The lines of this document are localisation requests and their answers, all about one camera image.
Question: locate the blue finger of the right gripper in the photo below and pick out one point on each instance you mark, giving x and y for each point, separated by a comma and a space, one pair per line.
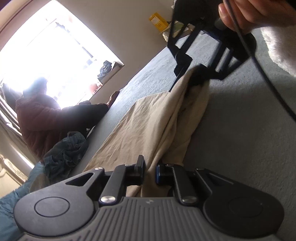
183, 62
200, 74

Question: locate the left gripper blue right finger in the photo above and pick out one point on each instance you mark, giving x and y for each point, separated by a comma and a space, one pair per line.
176, 176

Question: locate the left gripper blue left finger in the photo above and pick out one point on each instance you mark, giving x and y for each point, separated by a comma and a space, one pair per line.
121, 177

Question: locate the beige trousers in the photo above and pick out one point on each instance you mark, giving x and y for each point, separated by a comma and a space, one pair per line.
159, 127

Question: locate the operator right hand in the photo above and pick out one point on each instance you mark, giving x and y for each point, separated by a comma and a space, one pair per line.
252, 14

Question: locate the yellow box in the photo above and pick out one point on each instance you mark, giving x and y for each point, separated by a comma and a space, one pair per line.
159, 22

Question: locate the blue denim jeans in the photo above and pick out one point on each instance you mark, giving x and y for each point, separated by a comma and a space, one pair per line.
64, 156

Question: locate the grey bed blanket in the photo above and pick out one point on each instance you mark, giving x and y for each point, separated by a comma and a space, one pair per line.
244, 134

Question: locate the shoes on white box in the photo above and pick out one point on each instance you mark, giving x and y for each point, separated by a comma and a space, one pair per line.
107, 71

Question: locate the seated person in maroon jacket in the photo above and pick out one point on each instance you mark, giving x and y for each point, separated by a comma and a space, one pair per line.
43, 123

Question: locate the cream carved headboard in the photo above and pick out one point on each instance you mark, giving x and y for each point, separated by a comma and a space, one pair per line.
11, 177

